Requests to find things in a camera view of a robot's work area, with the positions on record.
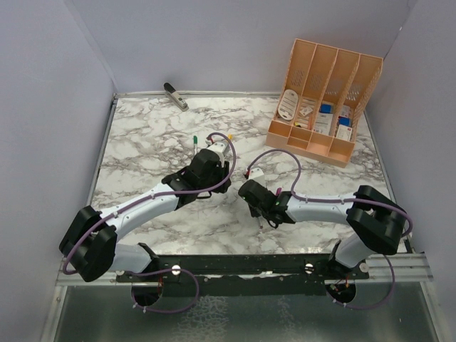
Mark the black grey stapler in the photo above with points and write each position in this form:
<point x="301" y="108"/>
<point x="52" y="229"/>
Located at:
<point x="175" y="97"/>

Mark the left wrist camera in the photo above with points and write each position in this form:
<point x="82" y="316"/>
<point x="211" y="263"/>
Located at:
<point x="220" y="148"/>

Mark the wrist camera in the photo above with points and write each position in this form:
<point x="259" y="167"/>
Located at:
<point x="255" y="174"/>
<point x="220" y="148"/>

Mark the green pen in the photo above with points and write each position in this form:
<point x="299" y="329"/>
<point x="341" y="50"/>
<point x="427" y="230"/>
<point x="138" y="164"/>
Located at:
<point x="195" y="145"/>

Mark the orange desk organizer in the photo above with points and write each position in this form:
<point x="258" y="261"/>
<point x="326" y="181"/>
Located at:
<point x="334" y="86"/>

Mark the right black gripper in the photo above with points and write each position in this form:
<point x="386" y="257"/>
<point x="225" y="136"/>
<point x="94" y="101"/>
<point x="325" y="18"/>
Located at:
<point x="254" y="213"/>

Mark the aluminium frame rail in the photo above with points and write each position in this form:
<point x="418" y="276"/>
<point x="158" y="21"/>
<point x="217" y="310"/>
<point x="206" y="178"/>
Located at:
<point x="401" y="267"/>

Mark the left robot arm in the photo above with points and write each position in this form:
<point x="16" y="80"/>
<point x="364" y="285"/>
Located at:
<point x="92" y="245"/>

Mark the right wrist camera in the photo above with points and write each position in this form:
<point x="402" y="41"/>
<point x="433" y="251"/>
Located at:
<point x="255" y="174"/>

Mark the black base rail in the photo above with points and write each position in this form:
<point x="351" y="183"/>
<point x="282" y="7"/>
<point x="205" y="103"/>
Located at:
<point x="243" y="275"/>

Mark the white oval item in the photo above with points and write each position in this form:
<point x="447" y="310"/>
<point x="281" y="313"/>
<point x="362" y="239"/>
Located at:
<point x="288" y="105"/>

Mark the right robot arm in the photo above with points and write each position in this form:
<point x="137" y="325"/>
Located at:
<point x="377" y="222"/>

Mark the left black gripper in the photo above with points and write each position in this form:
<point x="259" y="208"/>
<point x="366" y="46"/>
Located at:
<point x="223" y="171"/>

